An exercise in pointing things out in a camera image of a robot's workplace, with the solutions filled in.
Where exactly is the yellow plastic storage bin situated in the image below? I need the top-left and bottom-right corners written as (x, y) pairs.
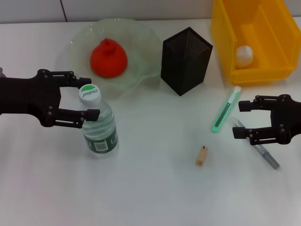
top-left (210, 0), bottom-right (298, 85)

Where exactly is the small wooden usb stick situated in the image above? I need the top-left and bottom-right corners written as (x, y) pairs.
top-left (195, 145), bottom-right (209, 166)

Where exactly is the white paper ball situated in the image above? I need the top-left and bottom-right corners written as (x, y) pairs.
top-left (235, 45), bottom-right (254, 69)

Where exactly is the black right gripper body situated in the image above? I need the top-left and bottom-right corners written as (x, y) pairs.
top-left (269, 94), bottom-right (301, 145)

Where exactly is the clear green-label water bottle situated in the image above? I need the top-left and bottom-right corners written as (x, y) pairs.
top-left (78, 83), bottom-right (119, 160)

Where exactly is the green utility knife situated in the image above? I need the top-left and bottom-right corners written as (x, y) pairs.
top-left (210, 86), bottom-right (242, 133)

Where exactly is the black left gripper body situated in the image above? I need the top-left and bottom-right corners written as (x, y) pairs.
top-left (0, 69), bottom-right (62, 128)

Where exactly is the grey marker pen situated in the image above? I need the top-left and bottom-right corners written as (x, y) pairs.
top-left (231, 117), bottom-right (281, 170)

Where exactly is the green glass fruit plate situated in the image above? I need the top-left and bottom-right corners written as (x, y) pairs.
top-left (68, 18), bottom-right (163, 100)

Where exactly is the black mesh pen holder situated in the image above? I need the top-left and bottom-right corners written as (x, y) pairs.
top-left (160, 27), bottom-right (214, 97)

